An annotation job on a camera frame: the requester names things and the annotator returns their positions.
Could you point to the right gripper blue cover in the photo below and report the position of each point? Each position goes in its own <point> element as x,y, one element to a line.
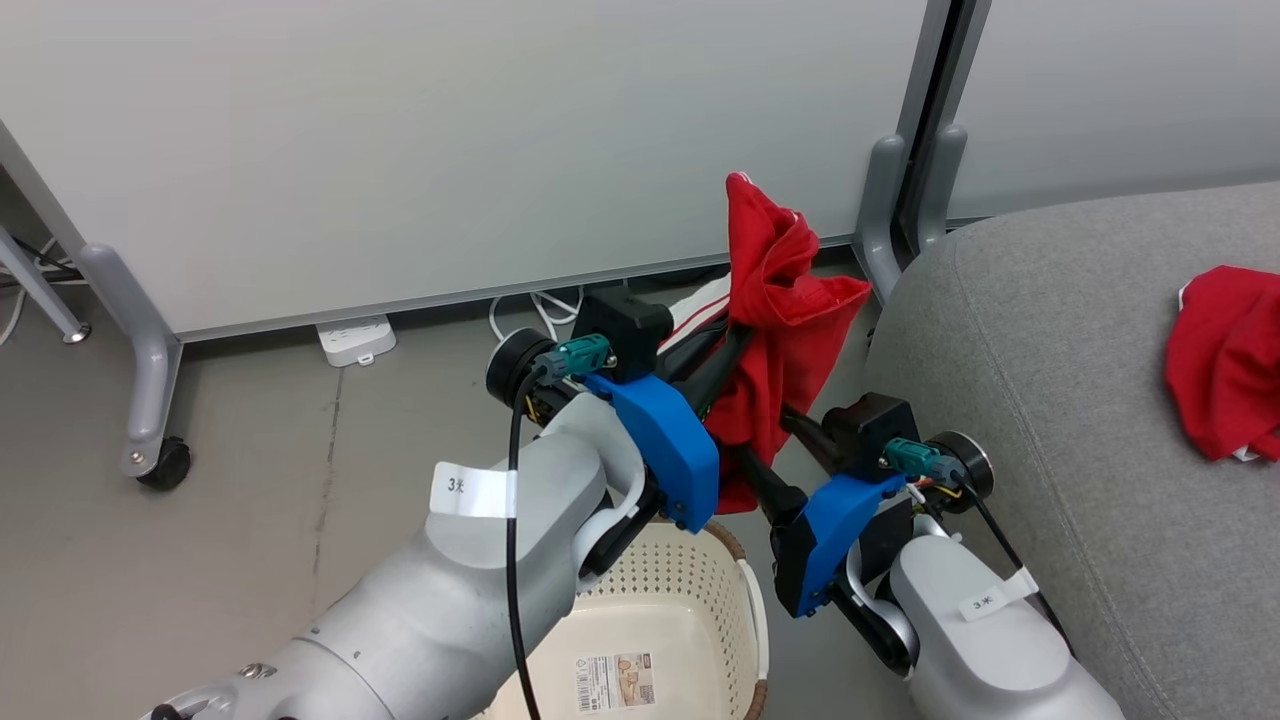
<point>825,530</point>

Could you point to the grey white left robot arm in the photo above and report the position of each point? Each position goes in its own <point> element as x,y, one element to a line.
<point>450,610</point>

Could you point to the grey fabric sofa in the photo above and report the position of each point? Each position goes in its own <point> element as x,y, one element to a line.
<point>1080,400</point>

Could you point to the thin grey slanted metal leg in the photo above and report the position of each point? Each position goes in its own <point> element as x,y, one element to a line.
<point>40,295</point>

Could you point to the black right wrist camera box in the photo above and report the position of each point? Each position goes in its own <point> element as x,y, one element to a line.
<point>868,425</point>

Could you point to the short grey upright panel leg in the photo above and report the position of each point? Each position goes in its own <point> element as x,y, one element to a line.
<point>945,180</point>
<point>878,215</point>

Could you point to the black castor wheel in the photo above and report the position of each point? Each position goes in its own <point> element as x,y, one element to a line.
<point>168,465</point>

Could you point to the white power strip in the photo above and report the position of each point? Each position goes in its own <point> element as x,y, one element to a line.
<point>355,340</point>

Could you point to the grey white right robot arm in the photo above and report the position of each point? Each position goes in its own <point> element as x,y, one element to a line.
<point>985,665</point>

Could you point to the red garment white trim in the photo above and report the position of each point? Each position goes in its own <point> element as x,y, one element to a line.
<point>1225,360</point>
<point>790,330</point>

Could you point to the narrow white partition panel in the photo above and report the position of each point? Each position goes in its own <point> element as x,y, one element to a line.
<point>1110,90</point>

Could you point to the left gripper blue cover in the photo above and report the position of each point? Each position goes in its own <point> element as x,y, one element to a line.
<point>670,450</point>

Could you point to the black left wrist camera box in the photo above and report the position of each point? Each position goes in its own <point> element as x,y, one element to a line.
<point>620,325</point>

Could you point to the cream plastic laundry basket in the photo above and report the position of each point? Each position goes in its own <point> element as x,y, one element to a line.
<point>690,600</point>

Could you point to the large white partition panel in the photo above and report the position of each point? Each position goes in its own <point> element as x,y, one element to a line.
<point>450,140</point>

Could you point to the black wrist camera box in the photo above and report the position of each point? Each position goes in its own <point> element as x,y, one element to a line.
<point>868,425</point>
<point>620,325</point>

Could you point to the curved grey leg with castor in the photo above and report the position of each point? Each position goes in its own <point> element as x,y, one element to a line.
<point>152,380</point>

